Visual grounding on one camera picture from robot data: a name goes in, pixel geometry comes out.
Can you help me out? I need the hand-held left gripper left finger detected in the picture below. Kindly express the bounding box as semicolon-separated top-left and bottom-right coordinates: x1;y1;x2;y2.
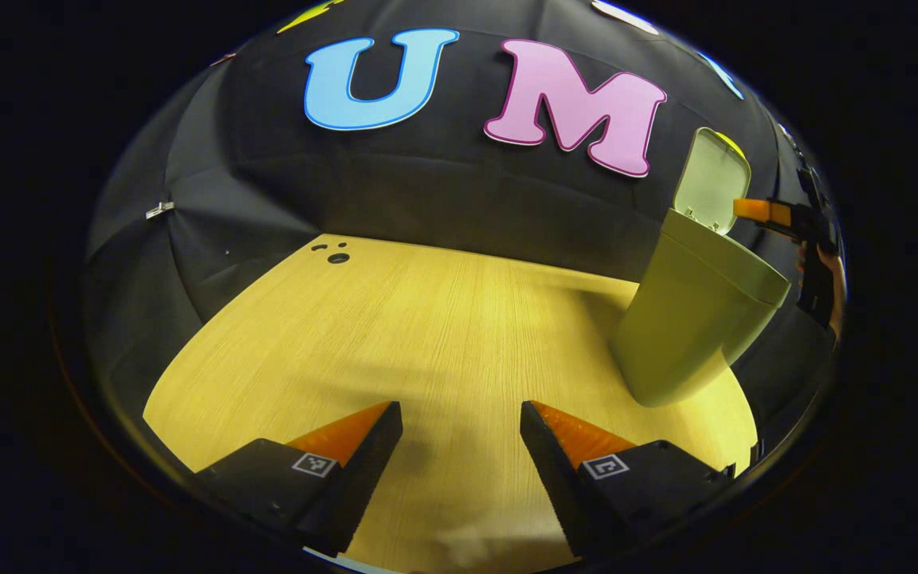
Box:
192;400;404;558

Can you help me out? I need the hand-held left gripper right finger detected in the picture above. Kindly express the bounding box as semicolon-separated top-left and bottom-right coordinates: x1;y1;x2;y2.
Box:
520;400;737;559

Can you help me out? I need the green desktop garbage bin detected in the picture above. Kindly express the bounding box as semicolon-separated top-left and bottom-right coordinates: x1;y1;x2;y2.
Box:
610;128;792;408

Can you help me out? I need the wooden desktop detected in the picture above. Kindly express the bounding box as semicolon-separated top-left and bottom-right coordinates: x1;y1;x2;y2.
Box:
143;234;759;574

